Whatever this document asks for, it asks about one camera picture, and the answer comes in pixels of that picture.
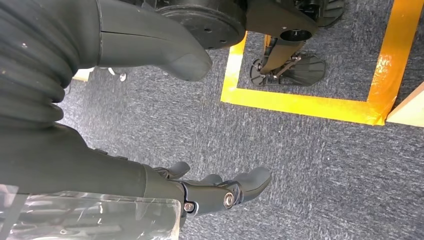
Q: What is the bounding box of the black robot leg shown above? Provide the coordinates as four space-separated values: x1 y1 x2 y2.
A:
145 0 321 75

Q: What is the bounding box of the black robot foot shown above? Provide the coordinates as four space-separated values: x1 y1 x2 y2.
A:
296 0 345 28
249 52 327 88

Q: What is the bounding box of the yellow floor tape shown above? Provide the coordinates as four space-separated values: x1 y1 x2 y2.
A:
220 0 417 127

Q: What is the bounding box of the clear plastic plate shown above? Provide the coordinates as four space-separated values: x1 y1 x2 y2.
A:
0 183 182 240

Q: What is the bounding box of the light wooden desk leg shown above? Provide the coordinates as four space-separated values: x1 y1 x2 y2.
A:
385 82 424 128

